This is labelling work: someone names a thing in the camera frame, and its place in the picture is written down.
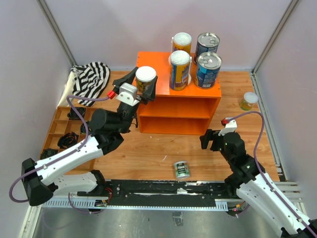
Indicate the orange noodle cup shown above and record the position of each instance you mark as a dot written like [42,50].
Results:
[144,75]

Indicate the white cloth under stripes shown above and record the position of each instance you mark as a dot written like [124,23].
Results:
[68,90]

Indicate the white lid yellow jar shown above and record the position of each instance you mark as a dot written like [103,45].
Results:
[249,99]

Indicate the tall yellow purple can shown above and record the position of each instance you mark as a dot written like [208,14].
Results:
[181,41]

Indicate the black white striped cloth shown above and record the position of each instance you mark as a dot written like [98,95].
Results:
[90,79]

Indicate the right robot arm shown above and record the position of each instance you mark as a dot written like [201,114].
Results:
[251,183]

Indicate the wooden compartment tray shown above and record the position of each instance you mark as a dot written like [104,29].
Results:
[61,125]

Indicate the blue soup can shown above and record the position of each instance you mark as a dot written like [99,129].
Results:
[207,69]

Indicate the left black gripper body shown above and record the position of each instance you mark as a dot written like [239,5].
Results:
[126,114]

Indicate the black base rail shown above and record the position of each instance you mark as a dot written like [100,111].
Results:
[164,193]

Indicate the orange wooden shelf cabinet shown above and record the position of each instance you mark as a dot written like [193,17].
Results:
[187,112]

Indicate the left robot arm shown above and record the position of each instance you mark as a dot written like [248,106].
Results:
[103,135]

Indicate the green white noodle cup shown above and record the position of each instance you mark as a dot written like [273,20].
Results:
[181,169]

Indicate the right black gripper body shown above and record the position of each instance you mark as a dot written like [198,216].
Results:
[217,144]

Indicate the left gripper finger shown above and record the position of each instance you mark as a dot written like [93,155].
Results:
[150,93]
[126,79]

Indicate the dark blue food can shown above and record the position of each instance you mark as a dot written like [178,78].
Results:
[206,42]

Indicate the tall colourful can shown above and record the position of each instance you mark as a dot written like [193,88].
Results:
[180,67]

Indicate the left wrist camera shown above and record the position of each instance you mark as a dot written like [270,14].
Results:
[128,94]

